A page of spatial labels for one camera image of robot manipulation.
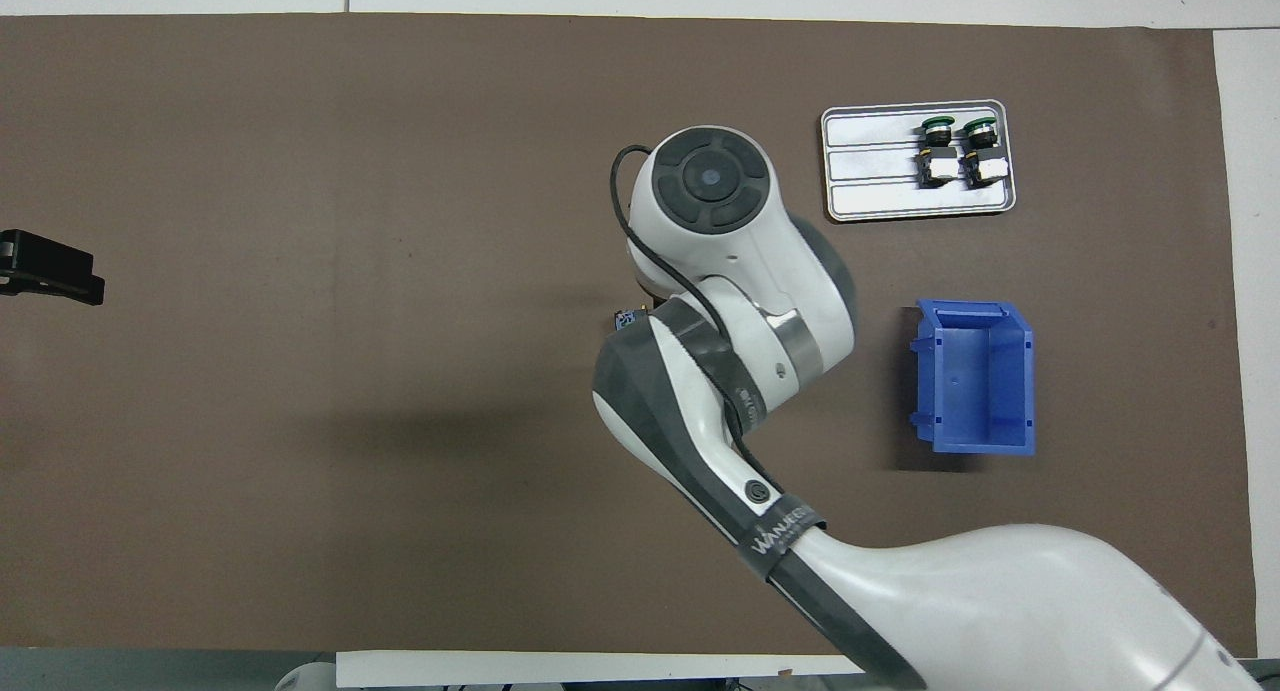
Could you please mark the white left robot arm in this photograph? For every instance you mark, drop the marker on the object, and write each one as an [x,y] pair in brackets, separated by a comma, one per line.
[305,678]

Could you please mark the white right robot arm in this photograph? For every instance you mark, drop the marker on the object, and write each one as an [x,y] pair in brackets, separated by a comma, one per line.
[780,291]

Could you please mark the brown paper table mat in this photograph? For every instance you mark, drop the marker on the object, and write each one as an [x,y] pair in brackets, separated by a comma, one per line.
[300,421]

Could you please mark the silver metal tray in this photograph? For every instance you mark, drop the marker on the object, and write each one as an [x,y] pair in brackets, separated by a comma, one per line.
[870,186]

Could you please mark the blue plastic storage bin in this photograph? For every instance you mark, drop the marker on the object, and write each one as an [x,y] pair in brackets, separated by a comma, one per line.
[975,381]

